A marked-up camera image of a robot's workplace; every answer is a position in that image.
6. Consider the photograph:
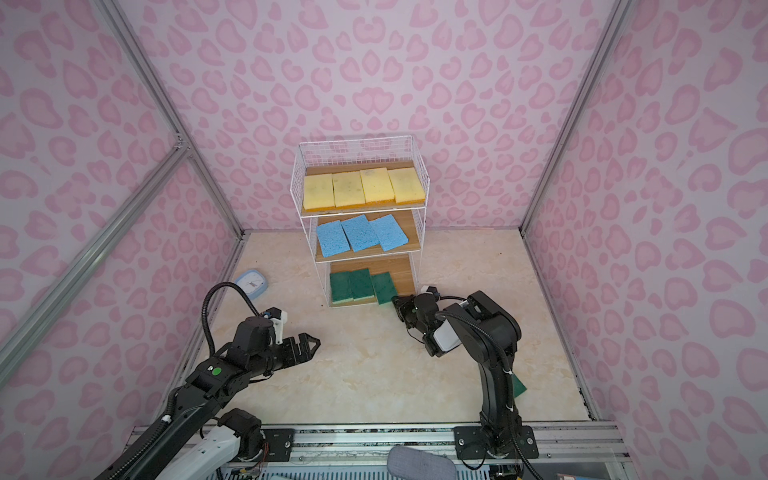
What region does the green sponge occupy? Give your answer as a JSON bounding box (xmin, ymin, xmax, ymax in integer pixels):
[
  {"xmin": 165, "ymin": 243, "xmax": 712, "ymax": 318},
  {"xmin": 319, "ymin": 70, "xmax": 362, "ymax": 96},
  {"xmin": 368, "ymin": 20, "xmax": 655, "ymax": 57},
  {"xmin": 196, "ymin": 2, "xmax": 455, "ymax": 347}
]
[
  {"xmin": 371, "ymin": 272, "xmax": 398, "ymax": 305},
  {"xmin": 329, "ymin": 272, "xmax": 354, "ymax": 306},
  {"xmin": 511, "ymin": 373, "xmax": 527, "ymax": 399},
  {"xmin": 349, "ymin": 268, "xmax": 376, "ymax": 301}
]

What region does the blue sponge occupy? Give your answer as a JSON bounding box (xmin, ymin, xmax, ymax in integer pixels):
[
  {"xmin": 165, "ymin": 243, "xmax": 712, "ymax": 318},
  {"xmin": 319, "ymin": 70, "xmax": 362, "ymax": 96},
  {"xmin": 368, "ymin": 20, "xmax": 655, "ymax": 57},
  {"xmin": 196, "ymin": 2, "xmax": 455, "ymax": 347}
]
[
  {"xmin": 369, "ymin": 214, "xmax": 409, "ymax": 252},
  {"xmin": 316, "ymin": 220, "xmax": 351, "ymax": 258},
  {"xmin": 342, "ymin": 215, "xmax": 379, "ymax": 253}
]

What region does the yellow sponge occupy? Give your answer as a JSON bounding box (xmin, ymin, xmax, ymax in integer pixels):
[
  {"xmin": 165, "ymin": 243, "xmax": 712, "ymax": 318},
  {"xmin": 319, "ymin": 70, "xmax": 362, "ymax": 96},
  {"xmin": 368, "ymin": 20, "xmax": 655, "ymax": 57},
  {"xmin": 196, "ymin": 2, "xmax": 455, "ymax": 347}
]
[
  {"xmin": 303, "ymin": 174, "xmax": 335, "ymax": 212},
  {"xmin": 332, "ymin": 171, "xmax": 366, "ymax": 209},
  {"xmin": 388, "ymin": 167, "xmax": 426, "ymax": 205},
  {"xmin": 360, "ymin": 167, "xmax": 395, "ymax": 205}
]

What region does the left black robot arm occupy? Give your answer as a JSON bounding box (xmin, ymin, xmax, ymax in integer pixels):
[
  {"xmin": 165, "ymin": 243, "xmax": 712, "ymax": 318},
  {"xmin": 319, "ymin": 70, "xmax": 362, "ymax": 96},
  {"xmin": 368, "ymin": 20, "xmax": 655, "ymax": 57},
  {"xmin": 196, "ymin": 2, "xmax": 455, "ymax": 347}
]
[{"xmin": 98, "ymin": 316, "xmax": 321, "ymax": 479}]

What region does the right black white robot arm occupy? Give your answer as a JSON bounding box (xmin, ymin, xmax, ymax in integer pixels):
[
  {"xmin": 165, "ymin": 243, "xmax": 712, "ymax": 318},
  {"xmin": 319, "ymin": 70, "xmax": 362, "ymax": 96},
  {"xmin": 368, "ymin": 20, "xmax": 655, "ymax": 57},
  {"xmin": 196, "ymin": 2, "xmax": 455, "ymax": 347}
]
[{"xmin": 391, "ymin": 288, "xmax": 522, "ymax": 456}]

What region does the light blue square clock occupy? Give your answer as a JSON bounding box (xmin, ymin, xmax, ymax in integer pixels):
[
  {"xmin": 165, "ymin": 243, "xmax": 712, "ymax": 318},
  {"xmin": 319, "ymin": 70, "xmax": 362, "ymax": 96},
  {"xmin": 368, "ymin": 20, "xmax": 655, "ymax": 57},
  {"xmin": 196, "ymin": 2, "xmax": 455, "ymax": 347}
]
[{"xmin": 234, "ymin": 269, "xmax": 269, "ymax": 301}]

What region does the grey oval pad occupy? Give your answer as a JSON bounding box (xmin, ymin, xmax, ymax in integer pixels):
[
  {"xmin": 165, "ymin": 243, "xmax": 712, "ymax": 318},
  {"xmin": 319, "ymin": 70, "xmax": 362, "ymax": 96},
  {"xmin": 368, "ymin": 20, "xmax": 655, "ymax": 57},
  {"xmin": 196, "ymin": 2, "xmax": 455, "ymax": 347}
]
[{"xmin": 386, "ymin": 446, "xmax": 458, "ymax": 480}]

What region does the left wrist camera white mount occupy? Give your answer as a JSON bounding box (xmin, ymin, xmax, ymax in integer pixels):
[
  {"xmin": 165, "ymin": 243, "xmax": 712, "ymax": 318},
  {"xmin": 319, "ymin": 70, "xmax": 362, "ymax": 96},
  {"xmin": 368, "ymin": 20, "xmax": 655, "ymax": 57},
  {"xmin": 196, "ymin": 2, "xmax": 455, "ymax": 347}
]
[{"xmin": 262, "ymin": 307, "xmax": 288, "ymax": 345}]

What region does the left black corrugated cable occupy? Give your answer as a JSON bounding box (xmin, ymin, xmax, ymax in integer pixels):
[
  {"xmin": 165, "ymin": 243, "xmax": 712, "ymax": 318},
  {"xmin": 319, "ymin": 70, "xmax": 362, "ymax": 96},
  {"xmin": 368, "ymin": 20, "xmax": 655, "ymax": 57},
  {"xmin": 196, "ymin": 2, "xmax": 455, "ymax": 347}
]
[{"xmin": 200, "ymin": 281, "xmax": 262, "ymax": 355}]

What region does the black corrugated cable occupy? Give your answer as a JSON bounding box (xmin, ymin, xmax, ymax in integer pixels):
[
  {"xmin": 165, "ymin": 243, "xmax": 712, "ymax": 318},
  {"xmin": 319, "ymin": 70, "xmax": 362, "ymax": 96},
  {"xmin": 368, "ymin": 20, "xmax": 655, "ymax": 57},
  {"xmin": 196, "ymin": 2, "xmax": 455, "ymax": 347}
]
[
  {"xmin": 200, "ymin": 281, "xmax": 262, "ymax": 355},
  {"xmin": 436, "ymin": 293, "xmax": 544, "ymax": 480}
]

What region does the right black corrugated cable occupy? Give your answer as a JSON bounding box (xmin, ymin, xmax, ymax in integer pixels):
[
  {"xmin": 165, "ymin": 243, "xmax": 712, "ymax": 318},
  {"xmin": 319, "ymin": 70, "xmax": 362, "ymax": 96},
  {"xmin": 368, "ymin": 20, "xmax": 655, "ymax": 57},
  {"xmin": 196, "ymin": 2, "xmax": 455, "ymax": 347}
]
[{"xmin": 436, "ymin": 293, "xmax": 544, "ymax": 480}]

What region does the white wire wooden shelf rack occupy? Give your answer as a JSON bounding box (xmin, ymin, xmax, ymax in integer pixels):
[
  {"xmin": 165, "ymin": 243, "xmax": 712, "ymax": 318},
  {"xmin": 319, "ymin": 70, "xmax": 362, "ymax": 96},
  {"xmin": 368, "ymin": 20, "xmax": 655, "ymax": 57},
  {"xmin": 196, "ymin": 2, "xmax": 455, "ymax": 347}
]
[{"xmin": 290, "ymin": 134, "xmax": 431, "ymax": 308}]

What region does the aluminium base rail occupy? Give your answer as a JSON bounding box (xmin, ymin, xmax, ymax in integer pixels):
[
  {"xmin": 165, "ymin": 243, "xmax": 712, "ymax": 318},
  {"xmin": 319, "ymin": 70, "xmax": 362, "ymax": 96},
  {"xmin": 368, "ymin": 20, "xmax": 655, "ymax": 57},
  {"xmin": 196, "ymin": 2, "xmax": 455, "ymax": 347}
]
[{"xmin": 125, "ymin": 419, "xmax": 640, "ymax": 480}]

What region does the left diagonal aluminium frame bar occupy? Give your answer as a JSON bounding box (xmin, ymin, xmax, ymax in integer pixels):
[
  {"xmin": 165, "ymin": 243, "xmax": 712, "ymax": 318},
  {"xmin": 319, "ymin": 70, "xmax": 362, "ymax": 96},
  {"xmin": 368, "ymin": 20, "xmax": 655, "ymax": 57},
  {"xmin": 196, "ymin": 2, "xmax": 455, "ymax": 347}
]
[{"xmin": 1, "ymin": 141, "xmax": 189, "ymax": 386}]

